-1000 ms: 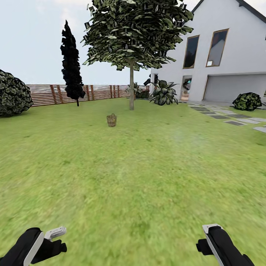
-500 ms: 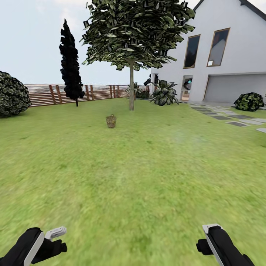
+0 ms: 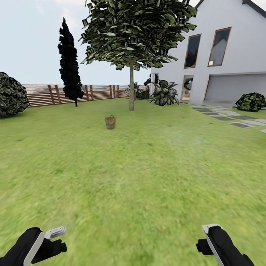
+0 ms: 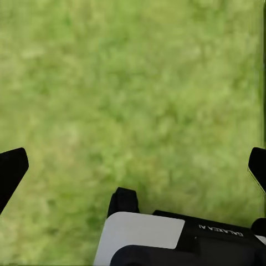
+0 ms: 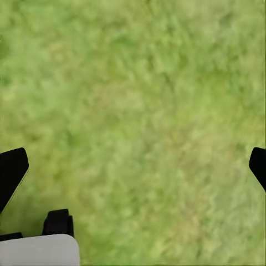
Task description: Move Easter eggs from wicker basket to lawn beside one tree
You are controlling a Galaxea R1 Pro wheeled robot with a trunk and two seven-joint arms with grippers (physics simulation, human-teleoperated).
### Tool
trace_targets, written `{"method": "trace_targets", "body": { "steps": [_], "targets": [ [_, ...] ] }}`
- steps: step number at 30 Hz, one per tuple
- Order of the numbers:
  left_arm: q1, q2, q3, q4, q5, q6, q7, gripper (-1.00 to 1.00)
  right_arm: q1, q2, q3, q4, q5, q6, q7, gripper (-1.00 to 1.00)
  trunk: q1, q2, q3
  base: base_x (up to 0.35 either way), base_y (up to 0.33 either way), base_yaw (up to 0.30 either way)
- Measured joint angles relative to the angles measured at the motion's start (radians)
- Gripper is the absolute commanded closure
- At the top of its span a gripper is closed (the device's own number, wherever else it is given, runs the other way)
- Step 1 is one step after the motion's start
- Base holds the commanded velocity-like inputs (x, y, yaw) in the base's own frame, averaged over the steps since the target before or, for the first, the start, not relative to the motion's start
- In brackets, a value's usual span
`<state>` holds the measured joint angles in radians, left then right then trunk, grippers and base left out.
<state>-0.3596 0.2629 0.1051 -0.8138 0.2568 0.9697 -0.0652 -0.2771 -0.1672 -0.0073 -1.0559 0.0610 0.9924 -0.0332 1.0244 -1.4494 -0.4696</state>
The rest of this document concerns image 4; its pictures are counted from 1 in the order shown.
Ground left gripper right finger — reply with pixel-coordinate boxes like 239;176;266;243
248;147;266;192

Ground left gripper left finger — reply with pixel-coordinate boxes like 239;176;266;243
0;147;29;213

